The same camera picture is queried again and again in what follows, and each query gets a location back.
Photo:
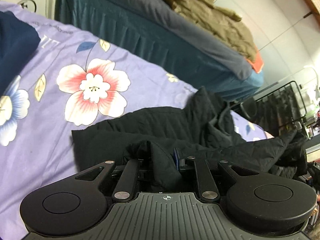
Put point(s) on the purple floral bed sheet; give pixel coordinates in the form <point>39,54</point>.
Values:
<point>74,80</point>

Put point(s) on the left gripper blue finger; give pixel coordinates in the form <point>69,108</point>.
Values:
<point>179,161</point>

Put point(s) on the olive green padded jacket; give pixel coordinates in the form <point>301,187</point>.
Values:
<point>224,24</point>

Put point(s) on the black wire rack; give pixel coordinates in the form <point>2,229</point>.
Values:
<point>277,112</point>

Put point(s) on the navy blue folded garment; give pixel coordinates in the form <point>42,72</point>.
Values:
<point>19,41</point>

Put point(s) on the black quilted jacket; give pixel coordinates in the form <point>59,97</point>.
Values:
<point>203,129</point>

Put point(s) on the dark grey teal bed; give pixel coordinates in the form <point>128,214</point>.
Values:
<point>151,30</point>

